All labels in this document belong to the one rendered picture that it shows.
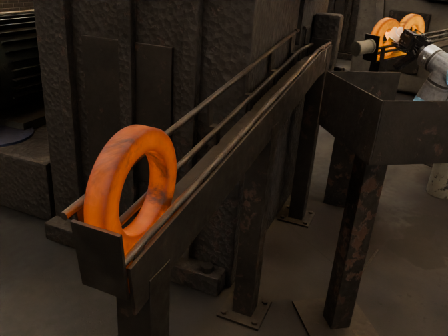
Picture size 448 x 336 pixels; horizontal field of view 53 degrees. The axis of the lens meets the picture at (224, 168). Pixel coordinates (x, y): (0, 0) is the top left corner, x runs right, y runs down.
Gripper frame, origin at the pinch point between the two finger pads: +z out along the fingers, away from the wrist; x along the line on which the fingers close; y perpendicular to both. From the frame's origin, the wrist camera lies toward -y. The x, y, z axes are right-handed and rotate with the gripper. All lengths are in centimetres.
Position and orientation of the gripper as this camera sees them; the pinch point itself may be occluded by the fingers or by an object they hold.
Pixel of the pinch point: (387, 35)
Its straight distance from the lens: 207.4
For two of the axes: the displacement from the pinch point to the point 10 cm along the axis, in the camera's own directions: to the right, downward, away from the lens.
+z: -4.8, -6.4, 5.9
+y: 2.2, -7.5, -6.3
